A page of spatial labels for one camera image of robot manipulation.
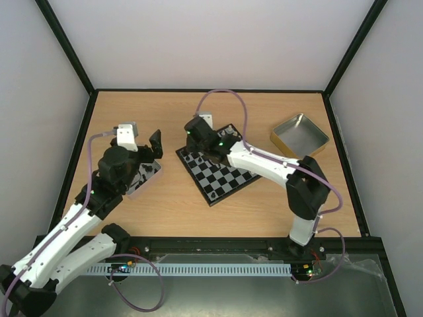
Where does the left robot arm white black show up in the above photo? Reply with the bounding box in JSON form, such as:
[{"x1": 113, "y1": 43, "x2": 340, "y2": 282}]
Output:
[{"x1": 1, "y1": 124, "x2": 163, "y2": 316}]

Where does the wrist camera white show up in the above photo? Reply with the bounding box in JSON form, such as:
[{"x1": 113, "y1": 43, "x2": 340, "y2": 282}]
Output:
[
  {"x1": 198, "y1": 112, "x2": 213, "y2": 129},
  {"x1": 116, "y1": 122, "x2": 138, "y2": 152}
]

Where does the black aluminium frame rail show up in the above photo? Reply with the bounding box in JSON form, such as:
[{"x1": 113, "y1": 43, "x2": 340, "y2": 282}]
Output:
[{"x1": 127, "y1": 236, "x2": 387, "y2": 263}]

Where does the yellow empty tin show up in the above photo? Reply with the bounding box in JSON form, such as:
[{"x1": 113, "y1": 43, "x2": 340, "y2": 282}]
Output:
[{"x1": 270, "y1": 113, "x2": 330, "y2": 159}]

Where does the pink tin with black pieces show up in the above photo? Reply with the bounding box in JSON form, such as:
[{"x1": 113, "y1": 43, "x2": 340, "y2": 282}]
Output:
[{"x1": 126, "y1": 160, "x2": 163, "y2": 199}]

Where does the black grey chess board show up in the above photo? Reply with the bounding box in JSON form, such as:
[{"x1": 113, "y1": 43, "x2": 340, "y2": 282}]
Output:
[{"x1": 175, "y1": 123, "x2": 262, "y2": 208}]

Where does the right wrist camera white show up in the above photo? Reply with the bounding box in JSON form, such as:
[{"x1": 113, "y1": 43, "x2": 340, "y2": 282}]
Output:
[{"x1": 198, "y1": 112, "x2": 213, "y2": 129}]

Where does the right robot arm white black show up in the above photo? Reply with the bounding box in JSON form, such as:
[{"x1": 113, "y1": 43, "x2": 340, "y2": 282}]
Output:
[{"x1": 184, "y1": 116, "x2": 330, "y2": 259}]

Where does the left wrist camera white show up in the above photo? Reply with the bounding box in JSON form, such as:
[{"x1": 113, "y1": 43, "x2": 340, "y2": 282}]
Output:
[{"x1": 116, "y1": 122, "x2": 138, "y2": 152}]

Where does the light blue cable duct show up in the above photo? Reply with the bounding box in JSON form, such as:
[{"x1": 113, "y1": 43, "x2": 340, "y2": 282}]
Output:
[{"x1": 84, "y1": 263, "x2": 291, "y2": 277}]

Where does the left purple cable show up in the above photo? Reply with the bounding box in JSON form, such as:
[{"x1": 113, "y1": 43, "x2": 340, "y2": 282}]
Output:
[{"x1": 1, "y1": 131, "x2": 165, "y2": 311}]

